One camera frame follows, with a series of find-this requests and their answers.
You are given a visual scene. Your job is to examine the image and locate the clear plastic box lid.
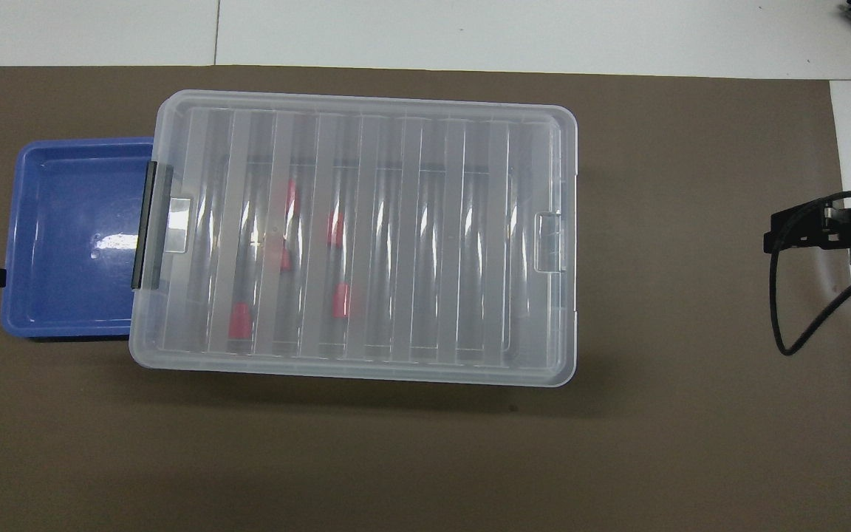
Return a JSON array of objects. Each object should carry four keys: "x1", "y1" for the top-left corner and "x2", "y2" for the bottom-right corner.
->
[{"x1": 129, "y1": 89, "x2": 579, "y2": 389}]

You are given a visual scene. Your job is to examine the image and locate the grey box latch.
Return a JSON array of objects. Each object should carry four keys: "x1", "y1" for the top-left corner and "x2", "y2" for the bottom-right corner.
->
[{"x1": 131, "y1": 160, "x2": 174, "y2": 291}]

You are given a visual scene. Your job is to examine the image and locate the blue plastic tray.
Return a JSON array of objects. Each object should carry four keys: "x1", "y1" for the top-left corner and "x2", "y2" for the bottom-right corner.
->
[{"x1": 0, "y1": 136, "x2": 157, "y2": 341}]

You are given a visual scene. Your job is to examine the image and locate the black cable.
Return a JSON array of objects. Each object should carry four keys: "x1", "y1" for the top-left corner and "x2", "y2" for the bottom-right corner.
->
[{"x1": 767, "y1": 188, "x2": 851, "y2": 358}]

